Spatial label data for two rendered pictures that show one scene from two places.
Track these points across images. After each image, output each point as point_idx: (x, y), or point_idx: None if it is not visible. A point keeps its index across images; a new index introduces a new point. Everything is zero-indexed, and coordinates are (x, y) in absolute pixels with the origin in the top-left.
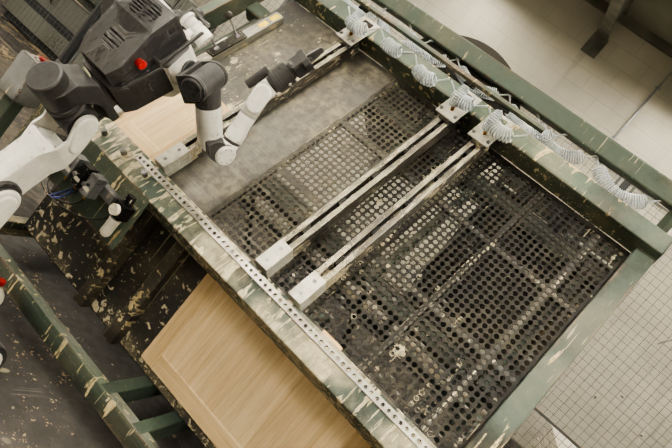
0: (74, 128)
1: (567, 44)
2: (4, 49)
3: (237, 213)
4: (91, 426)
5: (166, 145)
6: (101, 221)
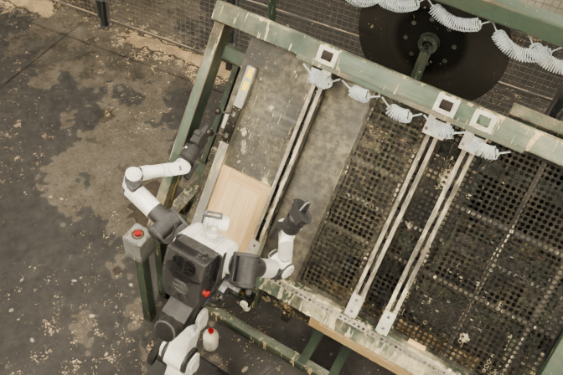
0: (197, 324)
1: None
2: None
3: None
4: None
5: (243, 235)
6: (239, 295)
